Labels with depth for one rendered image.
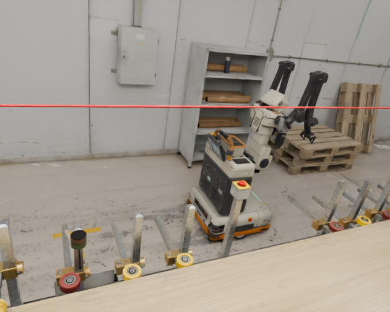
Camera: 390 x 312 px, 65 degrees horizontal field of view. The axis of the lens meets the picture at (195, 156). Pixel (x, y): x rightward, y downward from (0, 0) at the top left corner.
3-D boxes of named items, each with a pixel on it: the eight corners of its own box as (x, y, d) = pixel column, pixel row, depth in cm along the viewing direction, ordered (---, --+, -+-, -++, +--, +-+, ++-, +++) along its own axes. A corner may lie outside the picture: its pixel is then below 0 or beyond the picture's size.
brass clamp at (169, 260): (163, 257, 157) (164, 250, 155) (187, 252, 163) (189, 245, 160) (167, 267, 152) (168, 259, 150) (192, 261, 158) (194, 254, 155)
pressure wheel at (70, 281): (59, 293, 131) (58, 273, 126) (80, 288, 134) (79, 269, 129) (60, 309, 124) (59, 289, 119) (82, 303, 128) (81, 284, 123)
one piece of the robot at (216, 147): (227, 169, 266) (221, 148, 253) (209, 151, 294) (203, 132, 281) (238, 163, 268) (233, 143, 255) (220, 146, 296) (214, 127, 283)
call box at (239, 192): (229, 194, 155) (232, 181, 152) (241, 192, 158) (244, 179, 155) (236, 202, 150) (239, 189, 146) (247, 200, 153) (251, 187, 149)
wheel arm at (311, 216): (286, 199, 222) (288, 194, 220) (290, 199, 223) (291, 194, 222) (332, 240, 188) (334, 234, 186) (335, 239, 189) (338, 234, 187)
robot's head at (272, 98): (272, 106, 263) (285, 93, 262) (258, 98, 279) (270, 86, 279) (278, 116, 271) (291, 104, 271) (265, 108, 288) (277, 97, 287)
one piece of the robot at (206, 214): (208, 225, 282) (210, 217, 278) (191, 199, 315) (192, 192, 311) (211, 224, 283) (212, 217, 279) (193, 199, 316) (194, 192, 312)
